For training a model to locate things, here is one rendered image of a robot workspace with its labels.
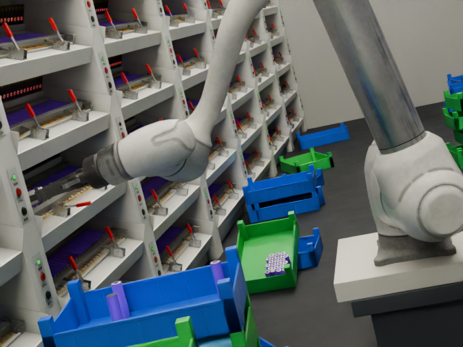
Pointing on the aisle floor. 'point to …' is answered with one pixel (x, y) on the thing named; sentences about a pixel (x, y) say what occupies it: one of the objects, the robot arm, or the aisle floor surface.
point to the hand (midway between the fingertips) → (29, 198)
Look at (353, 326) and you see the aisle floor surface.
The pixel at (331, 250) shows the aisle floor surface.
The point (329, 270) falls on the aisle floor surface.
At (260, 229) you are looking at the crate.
